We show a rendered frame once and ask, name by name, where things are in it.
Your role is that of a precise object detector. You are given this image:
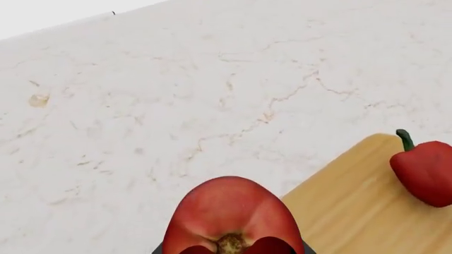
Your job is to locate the red bell pepper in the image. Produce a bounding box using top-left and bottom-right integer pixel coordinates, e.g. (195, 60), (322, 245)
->
(389, 128), (452, 209)

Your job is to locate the wooden cutting board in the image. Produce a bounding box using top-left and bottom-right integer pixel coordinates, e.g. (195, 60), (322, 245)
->
(280, 133), (452, 254)

